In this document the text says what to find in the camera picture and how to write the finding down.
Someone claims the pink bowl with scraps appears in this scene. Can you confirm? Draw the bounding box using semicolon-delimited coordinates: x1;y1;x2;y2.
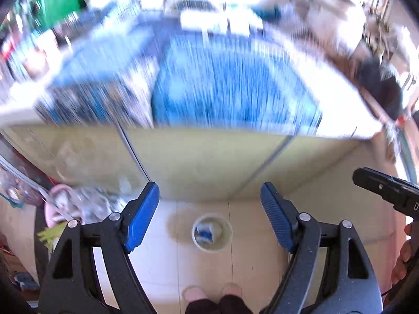
44;184;82;228

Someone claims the white cardboard box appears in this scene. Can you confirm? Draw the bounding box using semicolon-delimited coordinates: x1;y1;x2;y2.
180;8;263;36

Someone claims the white trash bucket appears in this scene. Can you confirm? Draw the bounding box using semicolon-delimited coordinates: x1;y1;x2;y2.
191;213;233;253

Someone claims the blue patterned patchwork tablecloth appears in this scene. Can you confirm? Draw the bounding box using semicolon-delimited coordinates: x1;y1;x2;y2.
34;0;382;139

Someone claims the white rice cooker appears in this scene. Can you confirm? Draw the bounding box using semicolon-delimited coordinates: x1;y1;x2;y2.
290;0;366;56

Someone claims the black cloth bundle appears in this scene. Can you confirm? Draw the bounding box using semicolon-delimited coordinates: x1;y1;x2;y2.
356;58;403;121

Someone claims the green metal tin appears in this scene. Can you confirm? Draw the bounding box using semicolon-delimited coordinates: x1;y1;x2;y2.
34;0;87;30

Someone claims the person's right hand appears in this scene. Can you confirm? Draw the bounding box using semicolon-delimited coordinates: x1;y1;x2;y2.
391;240;413;285

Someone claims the yellow-green cabinet front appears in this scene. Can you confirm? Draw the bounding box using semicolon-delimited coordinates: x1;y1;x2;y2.
1;125;373;201

